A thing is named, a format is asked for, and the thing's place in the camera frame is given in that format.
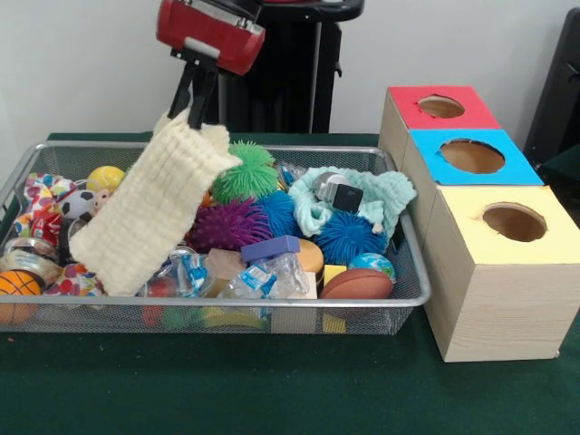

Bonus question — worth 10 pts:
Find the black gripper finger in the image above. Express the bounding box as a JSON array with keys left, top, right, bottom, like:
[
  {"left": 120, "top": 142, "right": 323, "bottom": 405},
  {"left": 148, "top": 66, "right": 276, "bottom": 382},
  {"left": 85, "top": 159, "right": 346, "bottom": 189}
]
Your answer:
[
  {"left": 166, "top": 58, "right": 198, "bottom": 119},
  {"left": 187, "top": 66, "right": 220, "bottom": 131}
]

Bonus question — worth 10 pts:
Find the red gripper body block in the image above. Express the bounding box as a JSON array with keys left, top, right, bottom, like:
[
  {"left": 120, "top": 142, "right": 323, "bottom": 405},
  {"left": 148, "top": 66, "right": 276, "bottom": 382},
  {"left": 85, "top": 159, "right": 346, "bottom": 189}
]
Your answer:
[{"left": 155, "top": 0, "right": 266, "bottom": 76}]

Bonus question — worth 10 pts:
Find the cream knitted cloth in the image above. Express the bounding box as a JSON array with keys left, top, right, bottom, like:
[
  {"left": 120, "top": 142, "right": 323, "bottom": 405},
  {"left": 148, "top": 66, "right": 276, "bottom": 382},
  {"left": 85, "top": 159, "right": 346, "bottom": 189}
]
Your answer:
[{"left": 68, "top": 108, "right": 244, "bottom": 298}]

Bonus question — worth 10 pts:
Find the black and silver packet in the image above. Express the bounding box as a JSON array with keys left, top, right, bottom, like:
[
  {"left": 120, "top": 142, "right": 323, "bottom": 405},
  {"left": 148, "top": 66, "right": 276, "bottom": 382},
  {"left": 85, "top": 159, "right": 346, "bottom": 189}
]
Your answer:
[{"left": 311, "top": 170, "right": 366, "bottom": 212}]

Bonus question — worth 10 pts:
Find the polka dot cloth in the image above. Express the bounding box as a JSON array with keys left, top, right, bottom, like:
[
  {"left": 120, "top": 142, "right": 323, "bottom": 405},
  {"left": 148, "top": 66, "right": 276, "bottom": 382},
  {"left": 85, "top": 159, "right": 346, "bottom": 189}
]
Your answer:
[
  {"left": 13, "top": 172, "right": 78, "bottom": 237},
  {"left": 44, "top": 262, "right": 108, "bottom": 296}
]

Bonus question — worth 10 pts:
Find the wooden box with three holes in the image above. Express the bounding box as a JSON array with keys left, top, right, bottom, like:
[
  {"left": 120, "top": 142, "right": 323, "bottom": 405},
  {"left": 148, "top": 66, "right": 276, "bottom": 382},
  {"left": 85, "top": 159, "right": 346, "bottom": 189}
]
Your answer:
[{"left": 378, "top": 85, "right": 580, "bottom": 363}]

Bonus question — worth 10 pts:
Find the green spiky rubber ball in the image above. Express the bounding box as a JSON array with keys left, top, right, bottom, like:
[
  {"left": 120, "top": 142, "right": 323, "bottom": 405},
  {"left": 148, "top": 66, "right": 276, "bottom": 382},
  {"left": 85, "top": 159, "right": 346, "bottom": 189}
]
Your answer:
[{"left": 211, "top": 140, "right": 280, "bottom": 205}]

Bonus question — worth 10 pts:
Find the purple spiky rubber ball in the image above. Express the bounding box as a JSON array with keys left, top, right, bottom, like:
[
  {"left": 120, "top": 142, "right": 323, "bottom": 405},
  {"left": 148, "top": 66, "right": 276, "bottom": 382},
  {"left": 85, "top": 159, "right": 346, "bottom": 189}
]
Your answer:
[{"left": 188, "top": 197, "right": 273, "bottom": 254}]

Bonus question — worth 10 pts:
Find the blue spiky rubber ball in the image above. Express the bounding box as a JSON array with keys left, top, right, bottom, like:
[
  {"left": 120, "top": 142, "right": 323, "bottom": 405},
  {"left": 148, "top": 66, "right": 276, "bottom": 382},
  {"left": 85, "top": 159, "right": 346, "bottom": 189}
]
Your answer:
[
  {"left": 262, "top": 189, "right": 298, "bottom": 239},
  {"left": 314, "top": 210, "right": 391, "bottom": 266}
]

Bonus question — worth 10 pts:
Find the mint knitted cloth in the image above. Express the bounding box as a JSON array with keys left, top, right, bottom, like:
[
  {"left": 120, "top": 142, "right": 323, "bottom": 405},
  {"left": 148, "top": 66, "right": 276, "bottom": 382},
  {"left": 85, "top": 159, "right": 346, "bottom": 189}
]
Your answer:
[{"left": 288, "top": 166, "right": 418, "bottom": 239}]

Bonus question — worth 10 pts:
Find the globe print ball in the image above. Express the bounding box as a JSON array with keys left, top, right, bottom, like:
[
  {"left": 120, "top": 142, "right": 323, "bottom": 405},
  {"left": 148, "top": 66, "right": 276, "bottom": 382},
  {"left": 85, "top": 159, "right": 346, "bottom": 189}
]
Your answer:
[{"left": 346, "top": 252, "right": 397, "bottom": 285}]

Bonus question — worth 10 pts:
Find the brown toy football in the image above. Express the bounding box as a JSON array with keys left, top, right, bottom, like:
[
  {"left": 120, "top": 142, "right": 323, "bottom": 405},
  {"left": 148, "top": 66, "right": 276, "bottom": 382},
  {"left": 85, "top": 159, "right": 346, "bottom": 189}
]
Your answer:
[{"left": 319, "top": 267, "right": 393, "bottom": 300}]

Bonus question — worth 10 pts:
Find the dark green table cloth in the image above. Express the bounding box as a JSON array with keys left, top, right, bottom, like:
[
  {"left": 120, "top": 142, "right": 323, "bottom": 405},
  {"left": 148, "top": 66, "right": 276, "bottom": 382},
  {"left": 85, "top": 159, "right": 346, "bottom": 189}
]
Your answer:
[
  {"left": 0, "top": 131, "right": 580, "bottom": 435},
  {"left": 536, "top": 144, "right": 580, "bottom": 185}
]

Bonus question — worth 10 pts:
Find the black upright panel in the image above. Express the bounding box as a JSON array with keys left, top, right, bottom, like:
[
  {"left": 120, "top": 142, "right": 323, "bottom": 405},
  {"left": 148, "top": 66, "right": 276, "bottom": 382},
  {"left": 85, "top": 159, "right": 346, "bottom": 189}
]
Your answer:
[{"left": 522, "top": 7, "right": 580, "bottom": 158}]

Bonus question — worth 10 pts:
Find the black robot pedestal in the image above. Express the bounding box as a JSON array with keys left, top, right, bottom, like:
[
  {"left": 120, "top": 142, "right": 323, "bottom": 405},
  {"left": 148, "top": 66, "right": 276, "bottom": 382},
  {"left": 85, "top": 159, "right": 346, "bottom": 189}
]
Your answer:
[{"left": 217, "top": 0, "right": 366, "bottom": 135}]

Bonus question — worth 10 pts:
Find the shallow wire mesh bin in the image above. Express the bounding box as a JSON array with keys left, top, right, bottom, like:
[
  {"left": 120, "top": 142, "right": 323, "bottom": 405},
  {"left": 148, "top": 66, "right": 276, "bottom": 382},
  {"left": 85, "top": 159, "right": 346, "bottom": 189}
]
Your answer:
[{"left": 0, "top": 140, "right": 432, "bottom": 336}]

